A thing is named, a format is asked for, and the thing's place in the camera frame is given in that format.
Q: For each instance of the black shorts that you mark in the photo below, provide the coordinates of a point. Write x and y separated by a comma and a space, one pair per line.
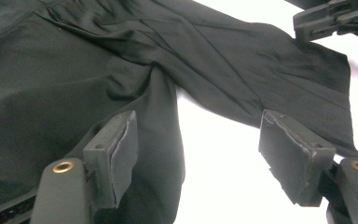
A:
74, 77

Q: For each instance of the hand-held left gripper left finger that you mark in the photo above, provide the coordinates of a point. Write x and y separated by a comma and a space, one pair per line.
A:
105, 174

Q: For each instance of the white table cover sheet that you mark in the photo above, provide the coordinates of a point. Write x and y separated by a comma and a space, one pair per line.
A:
223, 171

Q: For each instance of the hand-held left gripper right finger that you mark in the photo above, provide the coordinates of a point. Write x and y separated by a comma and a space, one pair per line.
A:
292, 155

